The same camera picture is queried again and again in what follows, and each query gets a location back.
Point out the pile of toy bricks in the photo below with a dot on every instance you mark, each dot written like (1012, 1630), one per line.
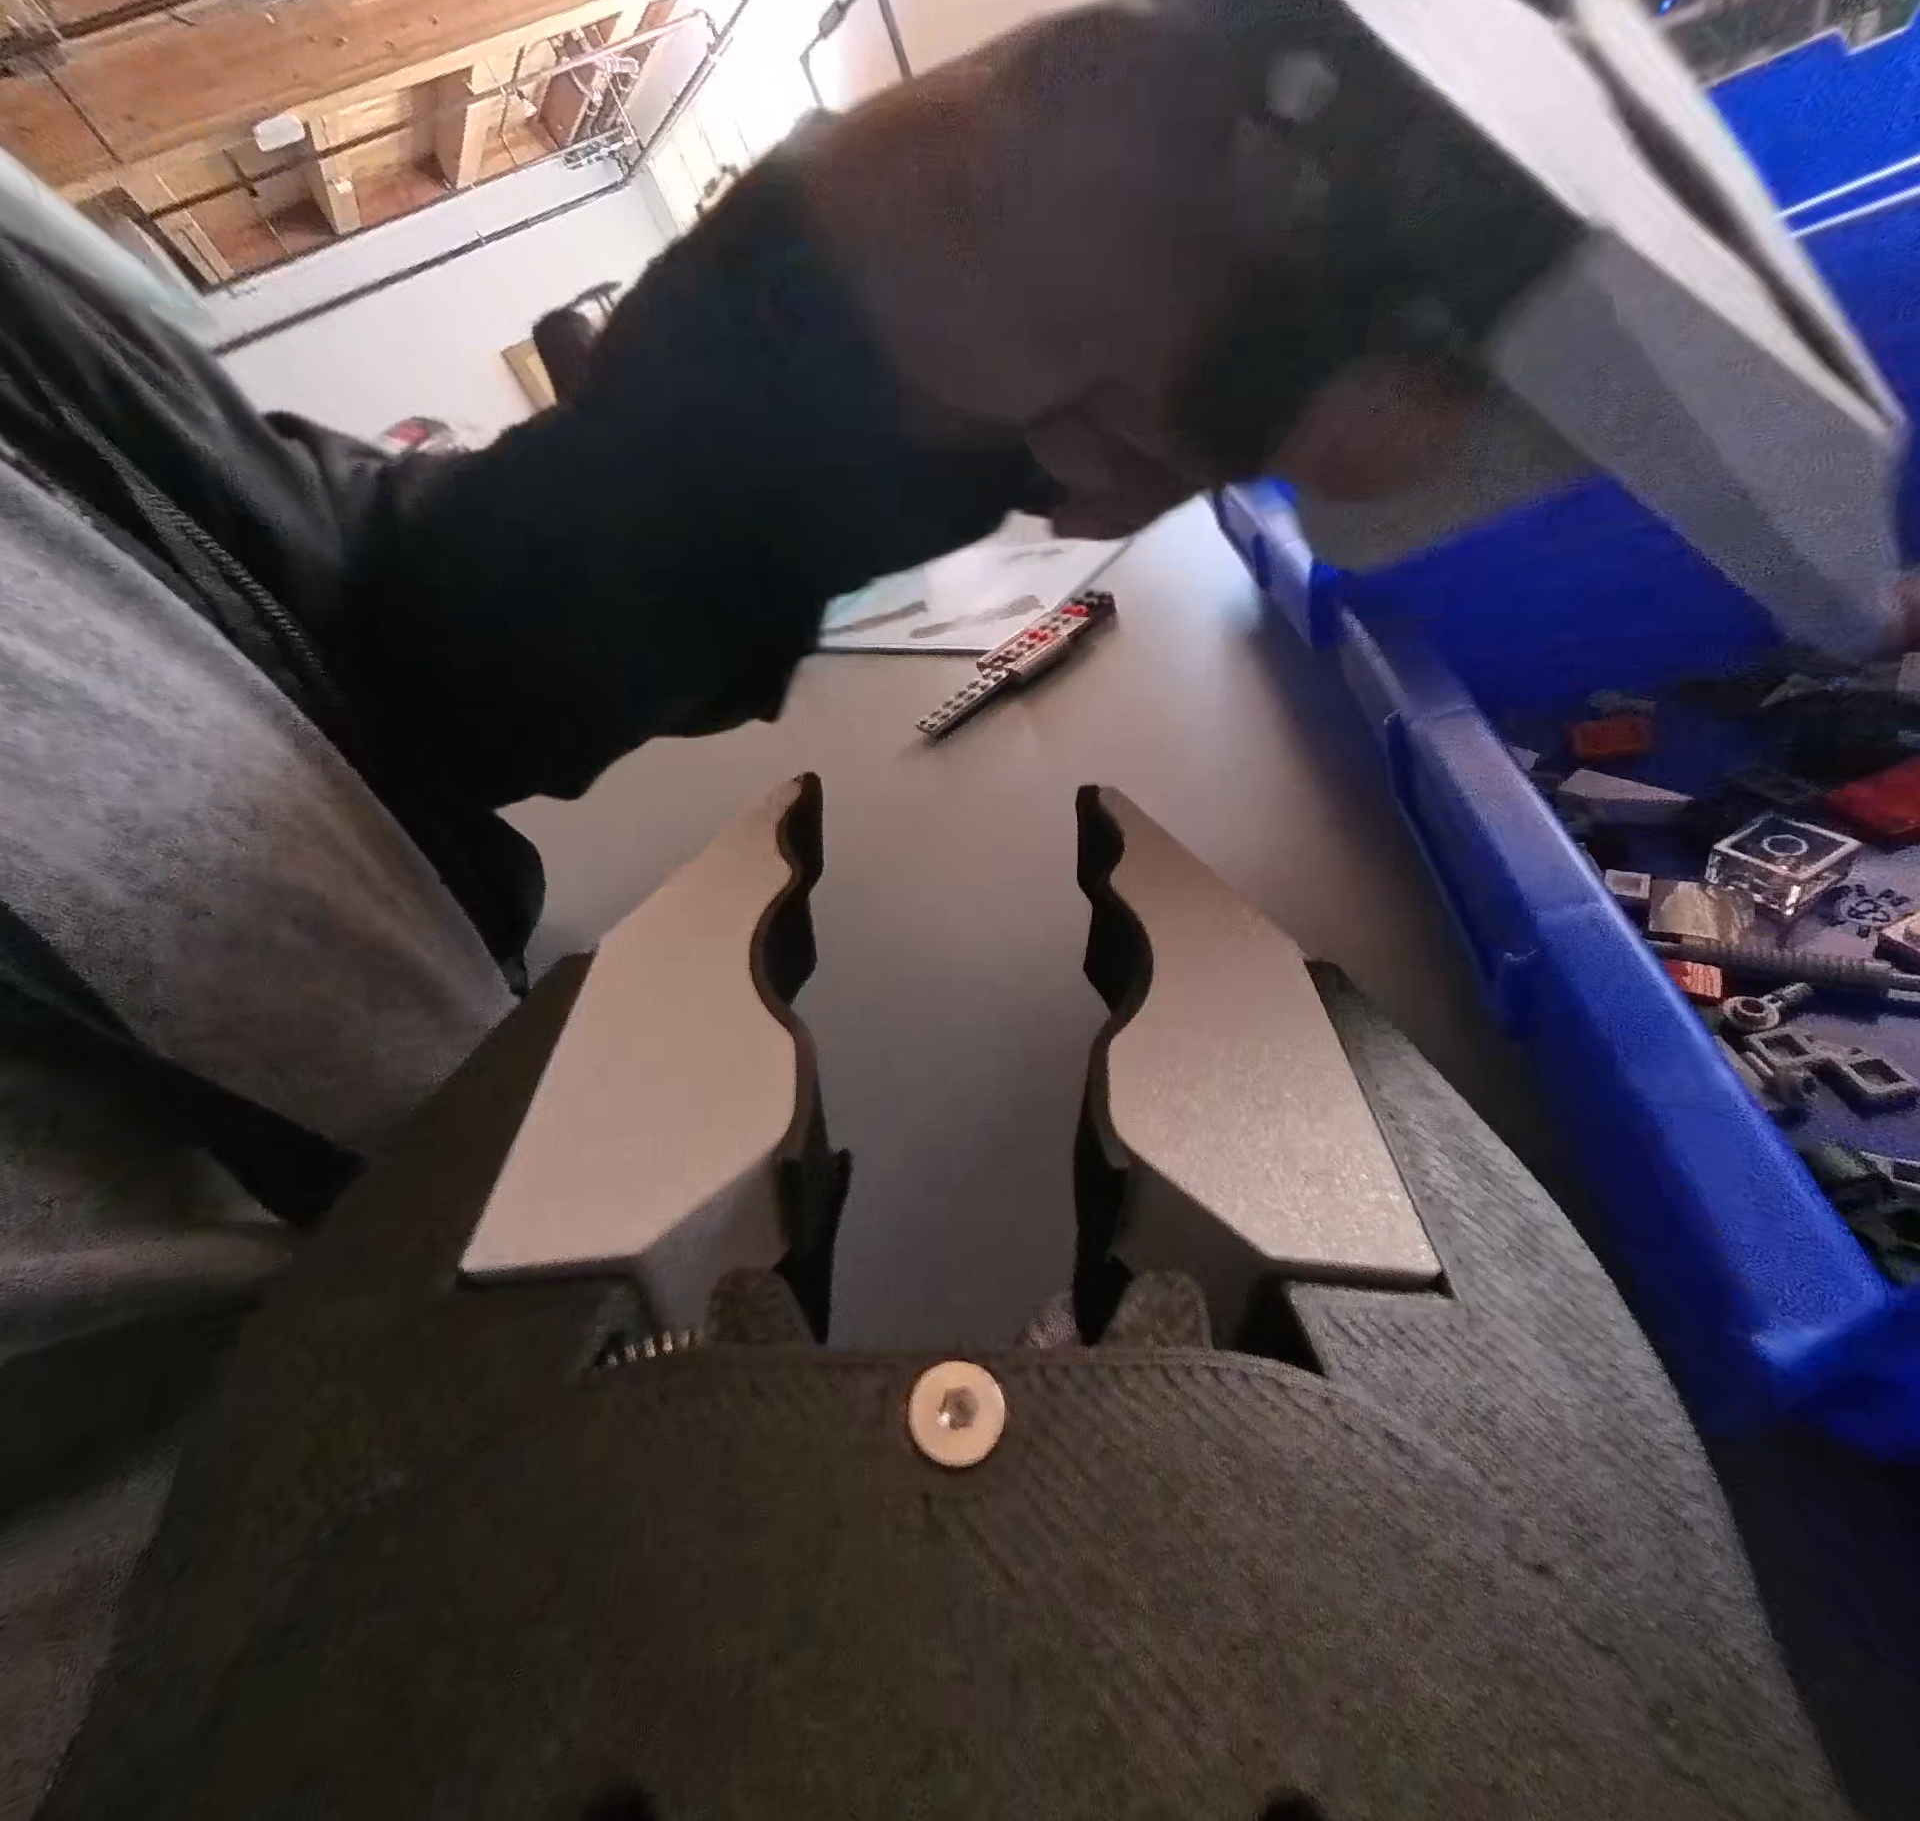
(1785, 862)

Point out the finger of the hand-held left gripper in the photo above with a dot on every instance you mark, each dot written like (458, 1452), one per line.
(1574, 81)
(1724, 458)

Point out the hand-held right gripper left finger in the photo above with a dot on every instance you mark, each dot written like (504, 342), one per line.
(660, 1088)

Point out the light blue instruction booklet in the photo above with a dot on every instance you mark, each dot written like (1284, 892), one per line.
(961, 600)

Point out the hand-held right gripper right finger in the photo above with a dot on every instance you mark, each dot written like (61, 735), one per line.
(1260, 1102)

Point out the person's black jacket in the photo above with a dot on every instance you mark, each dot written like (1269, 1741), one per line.
(150, 398)

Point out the blue plastic bin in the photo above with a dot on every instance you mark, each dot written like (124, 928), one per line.
(1830, 128)
(1574, 1027)

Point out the grey desk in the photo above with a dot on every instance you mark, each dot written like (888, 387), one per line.
(961, 862)

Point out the empty blue plastic bin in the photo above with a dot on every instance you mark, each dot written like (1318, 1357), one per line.
(1830, 128)

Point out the black office chair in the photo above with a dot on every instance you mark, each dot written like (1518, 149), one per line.
(567, 352)

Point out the person's left hand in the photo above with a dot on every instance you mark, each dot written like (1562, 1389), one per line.
(1021, 231)

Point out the person's left forearm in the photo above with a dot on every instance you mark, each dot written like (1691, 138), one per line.
(631, 501)

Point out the grey and red brick model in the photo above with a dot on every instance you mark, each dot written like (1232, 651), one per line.
(1021, 660)

